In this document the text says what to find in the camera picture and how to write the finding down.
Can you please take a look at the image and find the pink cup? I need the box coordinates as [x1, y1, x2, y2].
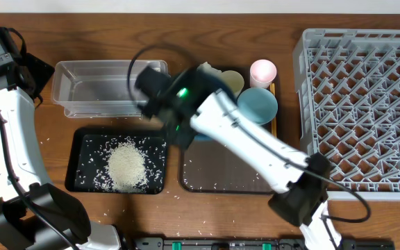
[249, 59, 278, 89]

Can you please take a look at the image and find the black tray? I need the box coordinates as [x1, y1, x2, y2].
[64, 126, 169, 195]

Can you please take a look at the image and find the grey dishwasher rack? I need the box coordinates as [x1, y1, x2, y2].
[293, 28, 400, 201]

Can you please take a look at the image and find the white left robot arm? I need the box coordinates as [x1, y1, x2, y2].
[0, 27, 122, 249]

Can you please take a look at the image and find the crumpled white tissue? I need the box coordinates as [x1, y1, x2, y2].
[197, 62, 222, 77]

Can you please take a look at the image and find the dark blue plate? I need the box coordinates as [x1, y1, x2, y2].
[185, 69, 239, 142]

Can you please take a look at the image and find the clear plastic bin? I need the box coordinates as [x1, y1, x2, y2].
[51, 60, 168, 106]

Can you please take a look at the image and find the wooden chopstick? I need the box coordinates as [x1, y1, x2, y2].
[270, 83, 277, 138]
[269, 85, 278, 118]

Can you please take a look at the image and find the light blue bowl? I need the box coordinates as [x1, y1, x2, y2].
[237, 87, 274, 125]

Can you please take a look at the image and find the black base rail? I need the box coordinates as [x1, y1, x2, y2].
[133, 237, 396, 250]

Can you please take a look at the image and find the cream cup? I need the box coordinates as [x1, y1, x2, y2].
[219, 70, 244, 98]

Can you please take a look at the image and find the brown serving tray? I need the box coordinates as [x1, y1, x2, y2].
[178, 134, 274, 195]

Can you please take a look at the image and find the pile of rice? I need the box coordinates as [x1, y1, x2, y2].
[78, 135, 168, 194]

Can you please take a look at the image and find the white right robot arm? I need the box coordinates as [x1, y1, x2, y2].
[135, 67, 342, 249]

